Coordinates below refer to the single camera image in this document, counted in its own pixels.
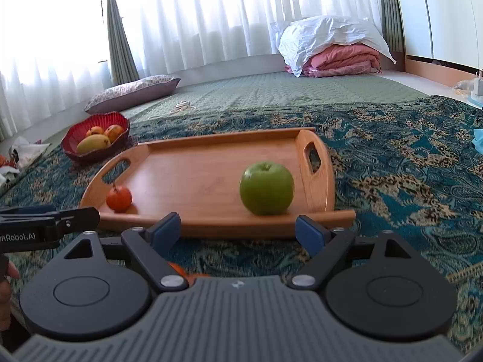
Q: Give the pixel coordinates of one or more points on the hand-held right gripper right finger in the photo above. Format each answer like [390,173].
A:
[310,235]

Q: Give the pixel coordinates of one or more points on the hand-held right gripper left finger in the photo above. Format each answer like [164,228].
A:
[166,230]

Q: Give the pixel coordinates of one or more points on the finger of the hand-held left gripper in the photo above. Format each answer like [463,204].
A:
[71,220]

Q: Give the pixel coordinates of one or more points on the orange tangerine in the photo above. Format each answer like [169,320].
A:
[179,269]

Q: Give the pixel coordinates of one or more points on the tangerine with stem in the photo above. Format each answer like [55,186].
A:
[120,198]

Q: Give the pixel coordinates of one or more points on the wooden serving tray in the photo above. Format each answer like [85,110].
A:
[196,181]

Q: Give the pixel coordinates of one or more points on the large green apple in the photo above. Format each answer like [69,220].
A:
[266,188]

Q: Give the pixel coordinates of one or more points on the person's left hand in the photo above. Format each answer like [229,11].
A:
[11,269]

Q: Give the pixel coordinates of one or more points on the yellow mango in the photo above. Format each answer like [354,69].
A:
[92,144]

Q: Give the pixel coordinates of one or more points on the white plastic bag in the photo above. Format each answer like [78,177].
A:
[26,151]

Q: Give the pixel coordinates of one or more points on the red glass bowl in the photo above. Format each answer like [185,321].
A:
[74,135]

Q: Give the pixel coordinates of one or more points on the small orange-yellow fruit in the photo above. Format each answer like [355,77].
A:
[95,131]

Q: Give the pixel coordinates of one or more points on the red-orange round fruit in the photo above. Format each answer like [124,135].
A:
[114,132]

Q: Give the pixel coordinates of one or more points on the teal paisley blanket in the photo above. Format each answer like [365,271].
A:
[396,177]

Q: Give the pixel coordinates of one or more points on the floral pillow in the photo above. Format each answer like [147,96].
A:
[132,92]

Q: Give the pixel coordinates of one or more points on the green quilted bed cover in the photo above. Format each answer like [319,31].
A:
[264,90]

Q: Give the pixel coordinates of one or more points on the folded pink blanket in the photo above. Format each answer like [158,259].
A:
[339,60]

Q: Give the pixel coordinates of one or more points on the green curtain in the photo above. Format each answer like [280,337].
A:
[392,15]
[117,37]

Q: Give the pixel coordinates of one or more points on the light blue cloth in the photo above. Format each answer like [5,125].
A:
[479,141]

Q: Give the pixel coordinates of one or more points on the white and pink bedding pile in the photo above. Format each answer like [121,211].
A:
[324,34]

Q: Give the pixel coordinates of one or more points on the clear plastic bag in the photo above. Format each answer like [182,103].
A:
[462,87]

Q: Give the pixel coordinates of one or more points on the white sheer curtain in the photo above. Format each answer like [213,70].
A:
[207,15]

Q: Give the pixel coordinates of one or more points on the white charger block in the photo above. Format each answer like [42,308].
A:
[478,86]

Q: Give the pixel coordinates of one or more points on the white wardrobe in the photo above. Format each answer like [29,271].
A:
[434,7]

